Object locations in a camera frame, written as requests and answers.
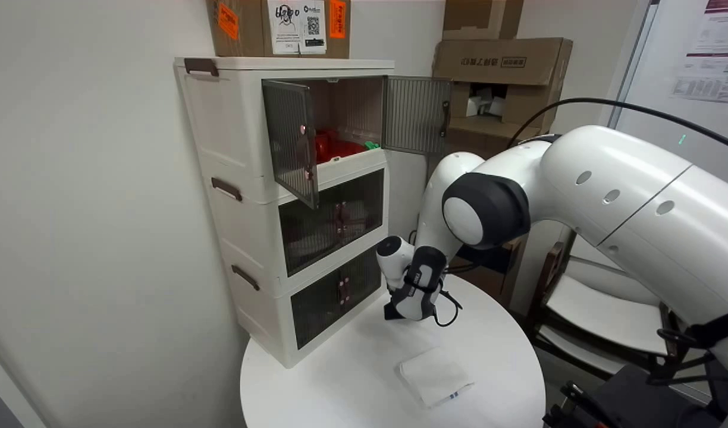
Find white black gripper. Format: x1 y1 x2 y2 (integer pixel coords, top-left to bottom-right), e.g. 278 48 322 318
381 245 446 321

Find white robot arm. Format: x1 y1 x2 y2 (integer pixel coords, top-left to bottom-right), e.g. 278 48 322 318
376 126 728 371

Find red plastic item in cabinet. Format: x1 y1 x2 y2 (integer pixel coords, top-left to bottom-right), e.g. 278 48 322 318
313 128 364 165

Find grey ribbed cabinet door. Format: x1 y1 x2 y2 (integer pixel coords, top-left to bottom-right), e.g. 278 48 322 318
384 75 450 155

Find white plastic drawer cabinet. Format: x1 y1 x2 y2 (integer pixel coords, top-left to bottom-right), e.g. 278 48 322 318
173 56 391 365

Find smoked cabinet door panel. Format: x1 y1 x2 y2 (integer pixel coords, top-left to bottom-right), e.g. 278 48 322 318
262 78 319 209

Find labelled cardboard box on cabinet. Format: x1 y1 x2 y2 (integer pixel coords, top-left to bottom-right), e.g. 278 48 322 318
204 0 349 60

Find white folded cloth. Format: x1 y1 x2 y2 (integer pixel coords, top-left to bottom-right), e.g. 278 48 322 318
397 349 470 407

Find stacked cardboard boxes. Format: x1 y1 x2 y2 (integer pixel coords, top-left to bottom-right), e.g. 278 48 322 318
432 0 573 155

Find black metal stand frame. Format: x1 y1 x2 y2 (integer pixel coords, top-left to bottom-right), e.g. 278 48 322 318
522 228 728 428

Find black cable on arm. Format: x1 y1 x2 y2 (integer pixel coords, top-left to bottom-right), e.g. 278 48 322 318
431 96 728 331

